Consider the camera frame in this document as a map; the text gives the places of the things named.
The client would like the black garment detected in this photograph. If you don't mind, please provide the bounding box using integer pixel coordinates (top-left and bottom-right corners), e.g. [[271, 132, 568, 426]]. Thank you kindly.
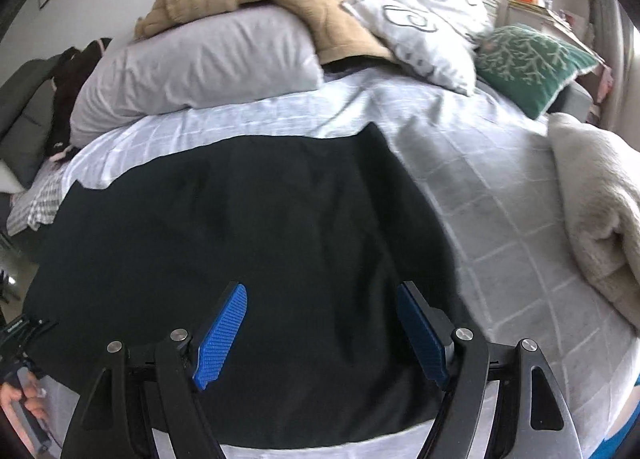
[[24, 126, 463, 449]]

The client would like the dark clothes pile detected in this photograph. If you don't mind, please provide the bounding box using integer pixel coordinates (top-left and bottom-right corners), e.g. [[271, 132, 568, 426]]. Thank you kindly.
[[1, 38, 112, 194]]

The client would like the person's left hand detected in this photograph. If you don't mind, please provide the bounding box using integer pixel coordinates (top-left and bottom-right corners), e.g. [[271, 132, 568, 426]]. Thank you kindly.
[[1, 371, 49, 427]]

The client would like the checked grey cloth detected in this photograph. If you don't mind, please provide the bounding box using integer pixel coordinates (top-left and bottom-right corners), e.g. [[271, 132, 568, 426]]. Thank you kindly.
[[6, 161, 68, 237]]

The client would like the white checked duvet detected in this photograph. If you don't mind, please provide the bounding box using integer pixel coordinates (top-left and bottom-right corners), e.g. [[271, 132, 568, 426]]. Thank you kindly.
[[60, 66, 639, 455]]

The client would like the cream fluffy blanket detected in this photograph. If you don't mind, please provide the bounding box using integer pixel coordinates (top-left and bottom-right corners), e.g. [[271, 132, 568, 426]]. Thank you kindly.
[[548, 112, 639, 326]]

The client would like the green coral-pattern cushion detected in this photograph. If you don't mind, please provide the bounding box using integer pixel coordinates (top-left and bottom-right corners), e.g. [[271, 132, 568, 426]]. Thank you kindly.
[[475, 25, 599, 120]]

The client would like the grey pillow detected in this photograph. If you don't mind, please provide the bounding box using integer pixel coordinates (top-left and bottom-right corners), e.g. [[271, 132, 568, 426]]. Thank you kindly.
[[70, 4, 323, 147]]

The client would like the white printed cushion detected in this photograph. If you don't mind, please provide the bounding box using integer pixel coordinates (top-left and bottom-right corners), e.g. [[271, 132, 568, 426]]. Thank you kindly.
[[341, 0, 494, 96]]

